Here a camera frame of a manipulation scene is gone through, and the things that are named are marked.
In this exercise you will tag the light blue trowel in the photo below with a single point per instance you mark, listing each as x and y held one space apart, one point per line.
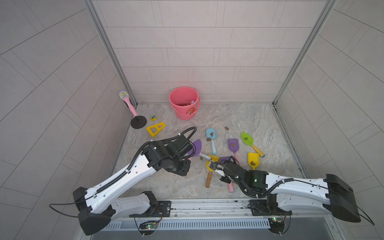
212 135

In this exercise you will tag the purple round trowel pink handle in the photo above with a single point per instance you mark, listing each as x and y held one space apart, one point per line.
197 150

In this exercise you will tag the pink plastic bucket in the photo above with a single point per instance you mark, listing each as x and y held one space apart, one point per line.
186 102

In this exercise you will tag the green leaf trowel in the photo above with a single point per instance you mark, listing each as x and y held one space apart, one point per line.
249 141

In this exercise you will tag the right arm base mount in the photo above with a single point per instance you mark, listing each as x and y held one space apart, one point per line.
267 207

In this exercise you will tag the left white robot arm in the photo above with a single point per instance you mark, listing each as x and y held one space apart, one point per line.
101 204

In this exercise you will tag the small yellow blue toy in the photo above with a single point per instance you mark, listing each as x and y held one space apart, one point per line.
154 117

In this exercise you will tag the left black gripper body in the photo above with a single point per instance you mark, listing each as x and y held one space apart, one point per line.
179 165

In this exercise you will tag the purple square shovel front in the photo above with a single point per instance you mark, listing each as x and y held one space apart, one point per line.
224 160

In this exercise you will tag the yellow triangle stencil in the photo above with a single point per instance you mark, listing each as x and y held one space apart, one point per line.
155 129

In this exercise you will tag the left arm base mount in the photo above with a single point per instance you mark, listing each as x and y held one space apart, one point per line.
156 208

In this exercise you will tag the yellow shovel wooden handle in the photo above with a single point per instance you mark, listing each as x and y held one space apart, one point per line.
209 177

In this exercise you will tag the pink toy microphone on stand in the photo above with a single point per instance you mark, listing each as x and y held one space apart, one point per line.
137 121

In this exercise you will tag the purple square shovel pink handle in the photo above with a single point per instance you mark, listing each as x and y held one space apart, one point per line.
233 145

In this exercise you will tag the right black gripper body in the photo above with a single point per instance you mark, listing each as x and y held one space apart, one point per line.
227 178

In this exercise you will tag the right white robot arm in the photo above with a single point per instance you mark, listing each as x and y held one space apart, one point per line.
328 195

